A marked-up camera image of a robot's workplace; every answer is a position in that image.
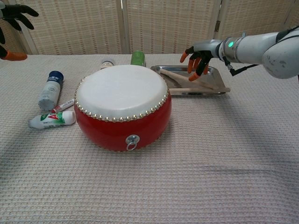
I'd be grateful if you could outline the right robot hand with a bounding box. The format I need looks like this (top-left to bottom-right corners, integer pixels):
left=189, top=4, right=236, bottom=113
left=180, top=39, right=222, bottom=82

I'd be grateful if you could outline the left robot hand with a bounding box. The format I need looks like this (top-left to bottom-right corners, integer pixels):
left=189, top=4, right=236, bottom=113
left=0, top=3, right=40, bottom=62

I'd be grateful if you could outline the wooden drumstick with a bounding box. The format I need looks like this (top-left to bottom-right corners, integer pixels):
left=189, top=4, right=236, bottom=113
left=159, top=69, right=217, bottom=90
left=171, top=87, right=231, bottom=93

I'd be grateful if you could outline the stainless steel tray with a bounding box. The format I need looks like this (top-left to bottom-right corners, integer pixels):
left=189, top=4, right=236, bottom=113
left=150, top=65, right=228, bottom=97

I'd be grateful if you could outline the red drum with white skin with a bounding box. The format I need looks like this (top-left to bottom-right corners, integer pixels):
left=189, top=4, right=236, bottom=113
left=74, top=64, right=173, bottom=153

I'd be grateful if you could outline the woven folding screen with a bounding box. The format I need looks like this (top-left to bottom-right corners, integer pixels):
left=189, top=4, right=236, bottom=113
left=0, top=0, right=299, bottom=56

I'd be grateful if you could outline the green drink can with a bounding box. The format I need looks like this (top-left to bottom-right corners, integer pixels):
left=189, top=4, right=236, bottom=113
left=130, top=50, right=147, bottom=68

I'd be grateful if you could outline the white bottle with blue cap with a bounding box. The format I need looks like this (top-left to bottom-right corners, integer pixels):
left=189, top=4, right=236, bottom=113
left=37, top=70, right=65, bottom=112

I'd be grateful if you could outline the beige mayonnaise squeeze bottle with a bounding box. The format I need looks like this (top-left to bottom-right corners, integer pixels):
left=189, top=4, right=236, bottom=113
left=100, top=59, right=116, bottom=71

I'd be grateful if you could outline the red and white marker pen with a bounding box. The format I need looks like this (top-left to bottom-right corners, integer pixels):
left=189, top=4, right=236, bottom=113
left=51, top=98, right=75, bottom=113

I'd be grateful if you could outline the white and green small bottle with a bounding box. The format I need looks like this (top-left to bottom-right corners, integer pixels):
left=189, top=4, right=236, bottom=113
left=27, top=110, right=77, bottom=129

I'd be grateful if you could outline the beige woven tablecloth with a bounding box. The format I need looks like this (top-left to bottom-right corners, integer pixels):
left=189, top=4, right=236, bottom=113
left=0, top=53, right=299, bottom=224

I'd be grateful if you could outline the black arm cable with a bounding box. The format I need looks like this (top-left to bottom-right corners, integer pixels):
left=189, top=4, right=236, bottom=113
left=223, top=55, right=259, bottom=77

